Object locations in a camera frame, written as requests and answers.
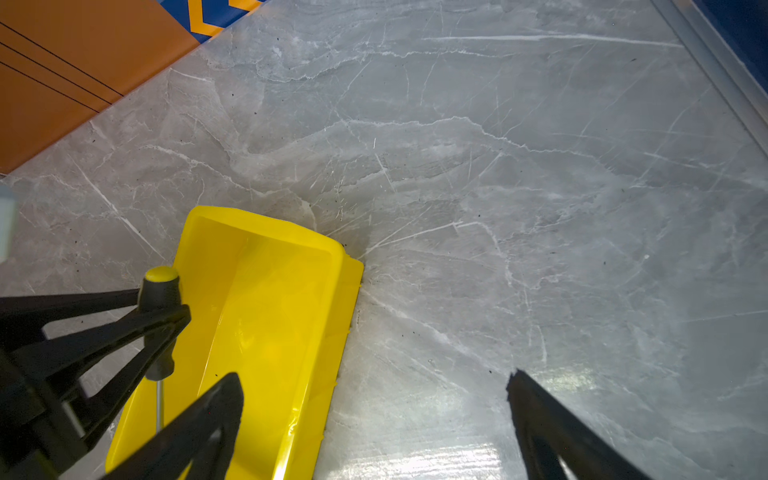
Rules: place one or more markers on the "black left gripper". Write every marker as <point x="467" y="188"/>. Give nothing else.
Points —
<point x="48" y="423"/>

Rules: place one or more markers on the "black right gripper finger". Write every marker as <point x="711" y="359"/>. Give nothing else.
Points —
<point x="552" y="439"/>

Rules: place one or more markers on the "black yellow handled screwdriver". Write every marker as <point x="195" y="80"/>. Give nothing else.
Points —
<point x="160" y="289"/>

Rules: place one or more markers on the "yellow plastic bin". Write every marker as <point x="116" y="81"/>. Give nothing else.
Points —
<point x="273" y="302"/>

